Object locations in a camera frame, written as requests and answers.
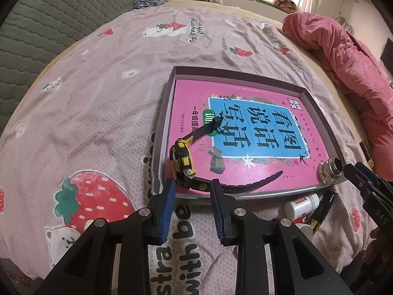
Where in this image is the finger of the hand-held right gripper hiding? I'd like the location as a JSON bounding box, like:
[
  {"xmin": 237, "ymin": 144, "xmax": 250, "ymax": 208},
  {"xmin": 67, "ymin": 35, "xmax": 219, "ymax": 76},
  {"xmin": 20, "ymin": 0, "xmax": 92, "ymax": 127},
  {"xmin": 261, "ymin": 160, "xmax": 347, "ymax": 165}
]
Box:
[
  {"xmin": 343, "ymin": 165, "xmax": 379, "ymax": 205},
  {"xmin": 355, "ymin": 162, "xmax": 393, "ymax": 192}
]

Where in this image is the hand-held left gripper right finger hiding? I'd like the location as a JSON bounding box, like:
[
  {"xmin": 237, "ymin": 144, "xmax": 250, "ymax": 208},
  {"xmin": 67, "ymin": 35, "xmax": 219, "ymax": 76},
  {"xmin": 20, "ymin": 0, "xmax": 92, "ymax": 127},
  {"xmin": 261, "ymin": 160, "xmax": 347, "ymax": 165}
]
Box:
[{"xmin": 210, "ymin": 179, "xmax": 353, "ymax": 295}]

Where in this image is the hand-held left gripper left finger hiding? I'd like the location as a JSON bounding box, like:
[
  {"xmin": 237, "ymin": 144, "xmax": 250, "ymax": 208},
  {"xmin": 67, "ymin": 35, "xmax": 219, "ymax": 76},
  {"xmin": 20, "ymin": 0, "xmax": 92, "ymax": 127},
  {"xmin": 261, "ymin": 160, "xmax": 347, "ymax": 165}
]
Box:
[{"xmin": 34, "ymin": 178, "xmax": 177, "ymax": 295}]

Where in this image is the black gold pack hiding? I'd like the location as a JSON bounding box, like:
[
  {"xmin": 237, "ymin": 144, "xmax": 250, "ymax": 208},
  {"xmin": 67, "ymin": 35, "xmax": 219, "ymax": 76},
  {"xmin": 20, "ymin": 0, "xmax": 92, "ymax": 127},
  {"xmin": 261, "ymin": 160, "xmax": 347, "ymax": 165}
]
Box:
[{"xmin": 305, "ymin": 191, "xmax": 338, "ymax": 233}]

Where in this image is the yellow black wristwatch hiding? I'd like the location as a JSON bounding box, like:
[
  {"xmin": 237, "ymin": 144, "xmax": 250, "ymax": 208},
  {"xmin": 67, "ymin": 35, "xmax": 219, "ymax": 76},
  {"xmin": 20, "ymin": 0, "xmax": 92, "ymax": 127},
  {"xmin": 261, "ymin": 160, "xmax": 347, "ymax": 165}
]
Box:
[{"xmin": 170, "ymin": 115, "xmax": 283, "ymax": 195}]

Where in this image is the grey cardboard box tray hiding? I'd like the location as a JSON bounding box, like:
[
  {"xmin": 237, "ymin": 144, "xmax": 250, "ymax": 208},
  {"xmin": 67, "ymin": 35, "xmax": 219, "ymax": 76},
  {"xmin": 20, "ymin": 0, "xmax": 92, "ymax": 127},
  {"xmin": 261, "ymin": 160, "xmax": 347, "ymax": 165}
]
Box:
[{"xmin": 150, "ymin": 65, "xmax": 349, "ymax": 196}]

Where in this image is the small white bottle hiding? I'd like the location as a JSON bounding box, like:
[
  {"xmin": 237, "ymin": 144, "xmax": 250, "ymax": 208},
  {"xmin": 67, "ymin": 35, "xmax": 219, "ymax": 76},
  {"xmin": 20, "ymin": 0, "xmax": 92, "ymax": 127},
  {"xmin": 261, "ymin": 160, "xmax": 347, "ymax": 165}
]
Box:
[{"xmin": 294, "ymin": 221, "xmax": 314, "ymax": 241}]

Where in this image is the black mattress tag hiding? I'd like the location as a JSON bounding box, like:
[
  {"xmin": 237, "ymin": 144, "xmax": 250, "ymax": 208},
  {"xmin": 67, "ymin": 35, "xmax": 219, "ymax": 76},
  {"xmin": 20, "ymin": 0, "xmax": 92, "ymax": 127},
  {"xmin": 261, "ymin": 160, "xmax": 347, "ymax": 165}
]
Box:
[{"xmin": 358, "ymin": 141, "xmax": 374, "ymax": 168}]

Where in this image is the silver metal cup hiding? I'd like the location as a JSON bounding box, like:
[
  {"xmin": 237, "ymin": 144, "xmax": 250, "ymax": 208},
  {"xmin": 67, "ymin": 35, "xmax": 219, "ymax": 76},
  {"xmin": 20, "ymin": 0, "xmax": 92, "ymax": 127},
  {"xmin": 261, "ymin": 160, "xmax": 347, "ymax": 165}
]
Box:
[{"xmin": 318, "ymin": 157, "xmax": 346, "ymax": 186}]

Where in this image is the white plastic bottle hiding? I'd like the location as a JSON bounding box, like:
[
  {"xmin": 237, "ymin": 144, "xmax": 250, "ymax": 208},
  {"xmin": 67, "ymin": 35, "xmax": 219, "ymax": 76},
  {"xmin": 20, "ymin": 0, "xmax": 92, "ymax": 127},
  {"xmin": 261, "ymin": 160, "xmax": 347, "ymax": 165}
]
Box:
[{"xmin": 284, "ymin": 194, "xmax": 320, "ymax": 219}]

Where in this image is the pink quilt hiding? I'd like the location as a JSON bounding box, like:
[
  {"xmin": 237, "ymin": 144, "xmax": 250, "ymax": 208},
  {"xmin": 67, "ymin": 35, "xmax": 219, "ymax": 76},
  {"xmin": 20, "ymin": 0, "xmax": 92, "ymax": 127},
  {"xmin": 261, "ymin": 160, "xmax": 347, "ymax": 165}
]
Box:
[{"xmin": 282, "ymin": 12, "xmax": 393, "ymax": 167}]

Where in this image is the pink children's book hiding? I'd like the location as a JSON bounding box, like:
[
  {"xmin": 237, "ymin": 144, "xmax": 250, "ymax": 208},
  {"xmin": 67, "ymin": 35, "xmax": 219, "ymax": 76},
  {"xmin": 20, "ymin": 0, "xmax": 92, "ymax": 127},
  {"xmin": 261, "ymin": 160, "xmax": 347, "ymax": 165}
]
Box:
[{"xmin": 168, "ymin": 78, "xmax": 328, "ymax": 195}]

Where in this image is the strawberry print bed sheet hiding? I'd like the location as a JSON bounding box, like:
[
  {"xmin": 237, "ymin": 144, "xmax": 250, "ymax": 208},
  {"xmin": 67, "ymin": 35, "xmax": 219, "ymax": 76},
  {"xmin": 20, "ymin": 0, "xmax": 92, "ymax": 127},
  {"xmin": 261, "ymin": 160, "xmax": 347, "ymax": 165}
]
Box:
[{"xmin": 0, "ymin": 0, "xmax": 381, "ymax": 295}]

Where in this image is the red patterned cloth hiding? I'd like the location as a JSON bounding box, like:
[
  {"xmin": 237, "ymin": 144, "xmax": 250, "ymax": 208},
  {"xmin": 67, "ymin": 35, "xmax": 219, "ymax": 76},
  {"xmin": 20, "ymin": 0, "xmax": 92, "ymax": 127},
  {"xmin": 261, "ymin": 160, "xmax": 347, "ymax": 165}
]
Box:
[{"xmin": 273, "ymin": 0, "xmax": 298, "ymax": 12}]

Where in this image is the dark patterned cloth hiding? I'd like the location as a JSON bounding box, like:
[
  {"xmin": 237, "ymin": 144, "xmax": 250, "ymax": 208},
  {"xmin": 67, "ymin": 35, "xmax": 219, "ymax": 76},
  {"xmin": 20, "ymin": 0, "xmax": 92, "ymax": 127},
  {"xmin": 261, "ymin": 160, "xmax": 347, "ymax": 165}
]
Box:
[{"xmin": 133, "ymin": 0, "xmax": 168, "ymax": 10}]

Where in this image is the grey quilted cover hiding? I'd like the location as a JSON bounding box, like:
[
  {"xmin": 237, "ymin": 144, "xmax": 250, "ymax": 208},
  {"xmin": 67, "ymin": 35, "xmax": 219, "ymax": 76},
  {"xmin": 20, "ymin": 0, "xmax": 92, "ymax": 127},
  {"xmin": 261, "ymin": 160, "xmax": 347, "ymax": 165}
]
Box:
[{"xmin": 0, "ymin": 0, "xmax": 154, "ymax": 113}]

